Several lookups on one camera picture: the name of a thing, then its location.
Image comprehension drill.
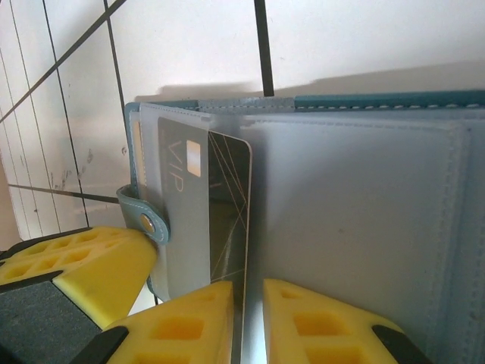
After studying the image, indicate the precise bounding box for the dark grey VIP card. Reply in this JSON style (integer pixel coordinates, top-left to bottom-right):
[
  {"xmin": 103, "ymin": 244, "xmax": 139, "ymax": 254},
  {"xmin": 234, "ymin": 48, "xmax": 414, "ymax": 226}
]
[{"xmin": 156, "ymin": 115, "xmax": 254, "ymax": 364}]

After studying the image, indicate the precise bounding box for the blue leather card holder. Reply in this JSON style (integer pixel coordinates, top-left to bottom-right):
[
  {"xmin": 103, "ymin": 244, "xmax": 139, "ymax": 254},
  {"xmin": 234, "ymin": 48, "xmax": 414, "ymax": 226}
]
[{"xmin": 115, "ymin": 87, "xmax": 485, "ymax": 364}]

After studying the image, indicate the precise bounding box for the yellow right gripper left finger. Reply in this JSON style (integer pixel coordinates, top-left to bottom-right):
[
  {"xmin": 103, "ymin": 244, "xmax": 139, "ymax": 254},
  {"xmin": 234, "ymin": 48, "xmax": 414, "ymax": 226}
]
[{"xmin": 74, "ymin": 280, "xmax": 234, "ymax": 364}]

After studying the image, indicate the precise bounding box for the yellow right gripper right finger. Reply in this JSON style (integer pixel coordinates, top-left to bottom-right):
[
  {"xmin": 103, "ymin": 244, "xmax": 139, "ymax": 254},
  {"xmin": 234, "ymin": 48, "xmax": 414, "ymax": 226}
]
[{"xmin": 263, "ymin": 278, "xmax": 431, "ymax": 364}]

